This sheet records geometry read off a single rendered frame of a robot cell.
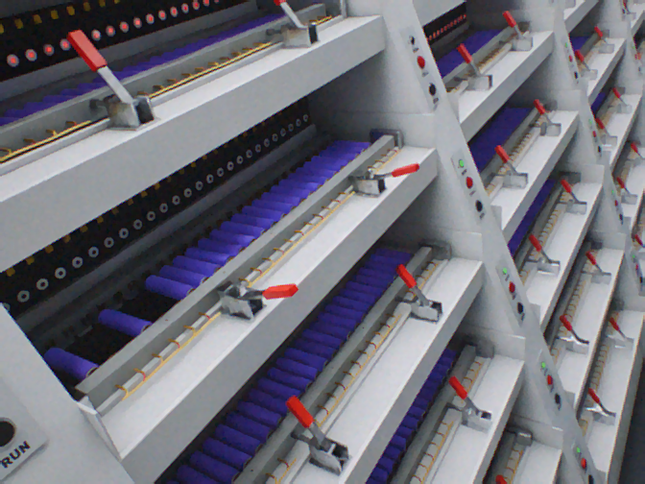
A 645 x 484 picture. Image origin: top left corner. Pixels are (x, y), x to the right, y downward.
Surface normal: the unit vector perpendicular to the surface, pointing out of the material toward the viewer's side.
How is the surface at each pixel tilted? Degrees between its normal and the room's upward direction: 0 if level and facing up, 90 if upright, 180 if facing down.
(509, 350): 90
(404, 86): 90
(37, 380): 90
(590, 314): 20
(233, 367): 110
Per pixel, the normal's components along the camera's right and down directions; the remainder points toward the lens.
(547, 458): -0.16, -0.85
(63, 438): 0.73, -0.14
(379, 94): -0.53, 0.51
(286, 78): 0.83, 0.16
